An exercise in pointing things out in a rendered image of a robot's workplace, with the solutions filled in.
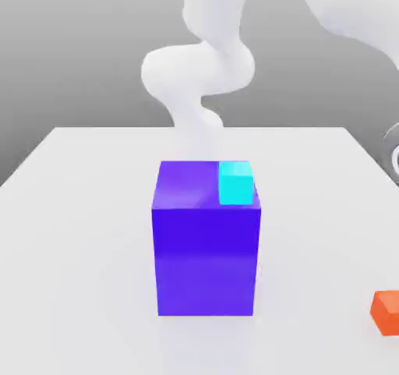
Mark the small cyan cube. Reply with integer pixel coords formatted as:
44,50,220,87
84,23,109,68
218,161,256,206

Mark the small orange cube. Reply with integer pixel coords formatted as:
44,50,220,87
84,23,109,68
369,289,399,337

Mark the large purple box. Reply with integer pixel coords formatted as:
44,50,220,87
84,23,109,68
150,160,262,317

